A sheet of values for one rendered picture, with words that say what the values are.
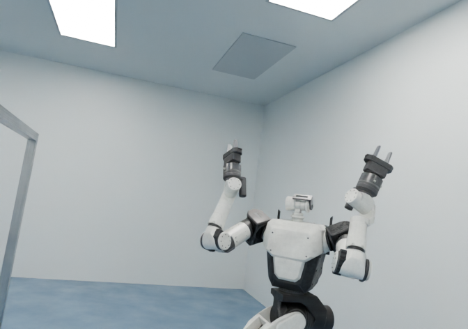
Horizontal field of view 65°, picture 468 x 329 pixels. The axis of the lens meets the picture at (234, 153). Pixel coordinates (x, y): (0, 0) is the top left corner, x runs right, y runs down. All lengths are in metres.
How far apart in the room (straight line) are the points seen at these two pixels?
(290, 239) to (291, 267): 0.12
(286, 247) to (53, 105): 4.50
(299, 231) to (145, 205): 4.04
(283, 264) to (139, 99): 4.31
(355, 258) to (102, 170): 4.49
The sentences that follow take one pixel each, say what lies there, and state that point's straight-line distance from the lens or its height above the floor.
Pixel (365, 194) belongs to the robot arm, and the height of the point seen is 1.39.
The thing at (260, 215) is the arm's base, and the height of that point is 1.25.
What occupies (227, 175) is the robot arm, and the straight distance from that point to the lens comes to 1.76.
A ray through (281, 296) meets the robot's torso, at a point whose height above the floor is 0.91.
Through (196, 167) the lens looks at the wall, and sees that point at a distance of 5.64.
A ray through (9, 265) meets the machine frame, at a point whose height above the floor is 0.65.
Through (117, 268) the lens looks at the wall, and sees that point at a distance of 5.62.
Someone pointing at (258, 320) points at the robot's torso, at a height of 0.78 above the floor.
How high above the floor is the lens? 1.30
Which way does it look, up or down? 7 degrees up
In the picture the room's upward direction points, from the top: 7 degrees clockwise
